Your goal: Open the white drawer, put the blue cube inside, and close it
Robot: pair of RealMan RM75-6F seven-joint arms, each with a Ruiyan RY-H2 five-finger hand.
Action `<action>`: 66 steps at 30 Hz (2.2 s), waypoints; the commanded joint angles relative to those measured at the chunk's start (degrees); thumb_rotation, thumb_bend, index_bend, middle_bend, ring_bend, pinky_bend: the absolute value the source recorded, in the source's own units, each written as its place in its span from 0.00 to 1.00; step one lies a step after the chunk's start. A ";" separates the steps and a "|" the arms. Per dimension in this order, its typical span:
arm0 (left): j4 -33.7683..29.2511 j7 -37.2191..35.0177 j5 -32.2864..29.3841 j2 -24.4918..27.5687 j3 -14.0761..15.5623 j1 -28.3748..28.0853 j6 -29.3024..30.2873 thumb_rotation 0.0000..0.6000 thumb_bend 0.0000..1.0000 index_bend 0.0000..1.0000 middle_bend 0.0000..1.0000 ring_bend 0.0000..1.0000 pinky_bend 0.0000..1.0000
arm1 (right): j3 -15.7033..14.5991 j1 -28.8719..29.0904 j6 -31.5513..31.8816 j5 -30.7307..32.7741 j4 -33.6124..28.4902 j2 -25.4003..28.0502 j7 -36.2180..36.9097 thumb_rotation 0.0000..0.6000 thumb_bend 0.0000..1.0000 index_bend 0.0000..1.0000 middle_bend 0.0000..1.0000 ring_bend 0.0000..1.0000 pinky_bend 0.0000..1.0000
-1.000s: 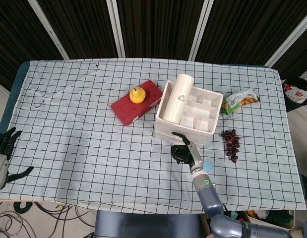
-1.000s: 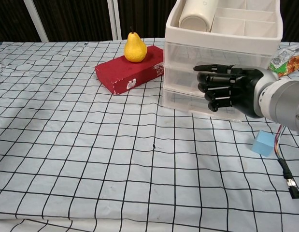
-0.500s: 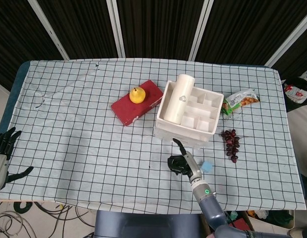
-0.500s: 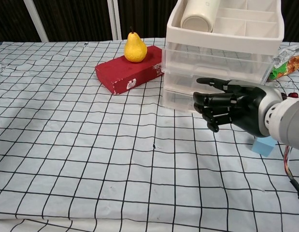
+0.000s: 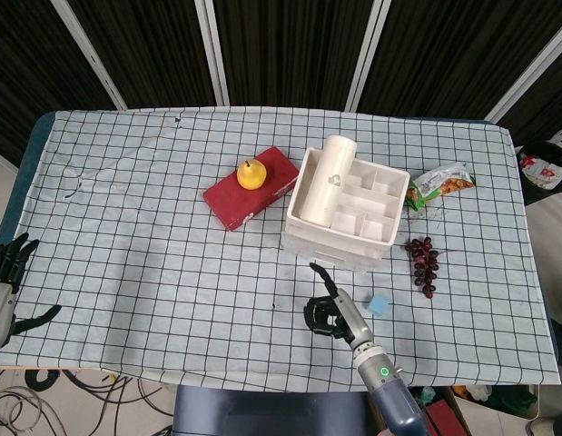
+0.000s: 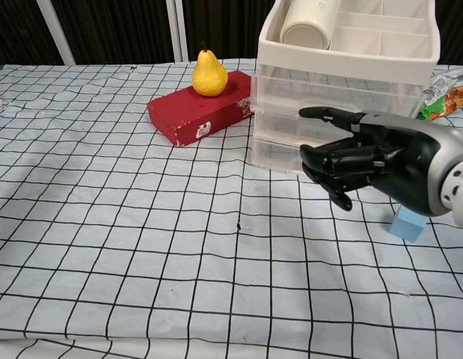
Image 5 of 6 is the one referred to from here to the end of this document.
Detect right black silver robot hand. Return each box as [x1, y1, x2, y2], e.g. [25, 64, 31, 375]
[302, 262, 373, 349]

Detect light blue cube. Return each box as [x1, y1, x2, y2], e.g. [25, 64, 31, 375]
[367, 294, 391, 318]

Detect clear plastic drawer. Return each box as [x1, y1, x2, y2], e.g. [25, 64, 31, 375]
[283, 233, 385, 263]
[302, 253, 370, 273]

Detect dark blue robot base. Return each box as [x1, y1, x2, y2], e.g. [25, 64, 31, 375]
[171, 384, 380, 436]

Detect dark red box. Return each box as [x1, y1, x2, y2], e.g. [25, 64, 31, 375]
[423, 399, 463, 436]

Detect clear plastic drawer organizer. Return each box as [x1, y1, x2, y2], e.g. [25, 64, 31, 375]
[282, 145, 411, 273]

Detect red rectangular box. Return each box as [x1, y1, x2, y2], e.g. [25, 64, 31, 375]
[202, 145, 303, 233]

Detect dark red grape bunch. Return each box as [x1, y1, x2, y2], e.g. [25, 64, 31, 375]
[403, 235, 454, 300]

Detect green plastic bag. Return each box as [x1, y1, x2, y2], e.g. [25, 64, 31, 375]
[414, 385, 439, 409]

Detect cream cylindrical bottle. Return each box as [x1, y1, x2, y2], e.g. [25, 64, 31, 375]
[301, 134, 358, 228]

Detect green snack bag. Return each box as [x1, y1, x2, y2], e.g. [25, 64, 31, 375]
[408, 162, 477, 213]

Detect blue table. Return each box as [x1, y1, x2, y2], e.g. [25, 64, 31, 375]
[1, 111, 57, 249]

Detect yellow pear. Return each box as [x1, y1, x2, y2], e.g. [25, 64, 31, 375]
[236, 158, 268, 191]

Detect white black checkered tablecloth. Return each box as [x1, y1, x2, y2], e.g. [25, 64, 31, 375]
[1, 107, 561, 392]

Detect black bag with red print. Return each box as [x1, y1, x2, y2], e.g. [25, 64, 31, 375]
[516, 140, 562, 208]

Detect black floor cables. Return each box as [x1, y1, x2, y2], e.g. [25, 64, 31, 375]
[0, 368, 173, 436]

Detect black partition screen white frame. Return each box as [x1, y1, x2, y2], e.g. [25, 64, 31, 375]
[0, 0, 562, 167]

